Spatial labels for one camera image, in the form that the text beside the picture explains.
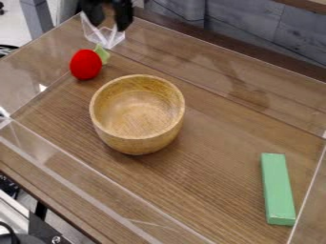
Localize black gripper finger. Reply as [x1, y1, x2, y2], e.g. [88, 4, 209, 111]
[77, 0, 105, 26]
[112, 0, 133, 31]

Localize black cable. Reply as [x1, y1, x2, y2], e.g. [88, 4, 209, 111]
[0, 221, 19, 244]

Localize green rectangular block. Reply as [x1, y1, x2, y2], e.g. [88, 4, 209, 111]
[260, 152, 296, 226]

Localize red felt fruit green leaf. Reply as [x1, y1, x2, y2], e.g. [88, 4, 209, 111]
[68, 45, 110, 80]

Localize grey metal post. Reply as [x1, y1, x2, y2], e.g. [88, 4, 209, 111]
[18, 0, 54, 39]

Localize black clamp with bolt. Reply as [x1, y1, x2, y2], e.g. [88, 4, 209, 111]
[28, 213, 72, 244]

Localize round wooden bowl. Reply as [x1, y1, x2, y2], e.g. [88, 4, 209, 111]
[89, 74, 185, 155]

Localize clear acrylic tray walls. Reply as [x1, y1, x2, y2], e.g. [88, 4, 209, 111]
[0, 19, 326, 244]

